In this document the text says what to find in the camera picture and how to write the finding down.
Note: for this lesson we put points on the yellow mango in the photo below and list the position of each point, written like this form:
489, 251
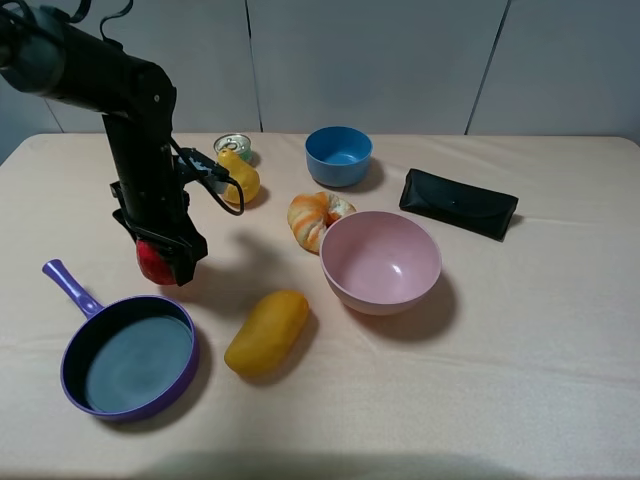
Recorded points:
268, 334

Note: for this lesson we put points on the purple frying pan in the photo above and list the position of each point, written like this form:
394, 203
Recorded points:
130, 359

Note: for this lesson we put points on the small tin can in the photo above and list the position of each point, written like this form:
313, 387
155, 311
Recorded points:
238, 143

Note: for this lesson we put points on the black glasses case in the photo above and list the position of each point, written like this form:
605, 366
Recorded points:
481, 211

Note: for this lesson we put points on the red apple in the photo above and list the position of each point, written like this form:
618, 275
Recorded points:
152, 264

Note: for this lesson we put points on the pink bowl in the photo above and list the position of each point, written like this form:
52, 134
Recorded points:
379, 263

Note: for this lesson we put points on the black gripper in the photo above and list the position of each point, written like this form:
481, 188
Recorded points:
154, 206

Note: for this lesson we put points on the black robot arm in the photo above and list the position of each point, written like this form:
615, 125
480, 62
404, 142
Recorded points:
44, 54

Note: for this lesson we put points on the blue bowl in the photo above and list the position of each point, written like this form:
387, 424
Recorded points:
338, 156

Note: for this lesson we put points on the yellow pear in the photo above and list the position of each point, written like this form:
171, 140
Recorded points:
244, 174

